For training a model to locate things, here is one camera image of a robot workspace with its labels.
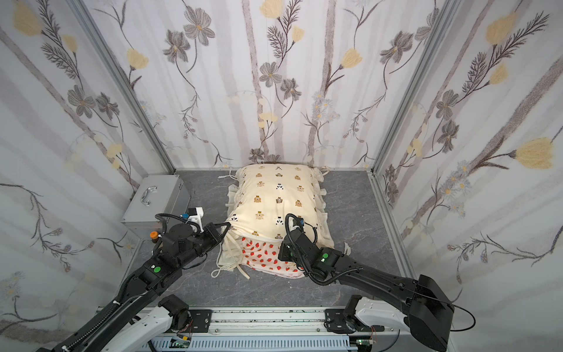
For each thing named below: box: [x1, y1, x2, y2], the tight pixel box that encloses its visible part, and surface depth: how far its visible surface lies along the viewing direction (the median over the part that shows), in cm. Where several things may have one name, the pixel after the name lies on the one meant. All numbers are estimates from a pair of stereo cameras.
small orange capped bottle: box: [149, 231, 159, 244], surface depth 88 cm
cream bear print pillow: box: [211, 162, 336, 278], surface depth 84 cm
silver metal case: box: [120, 174, 192, 240], surface depth 91 cm
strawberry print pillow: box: [241, 236, 305, 278], surface depth 88 cm
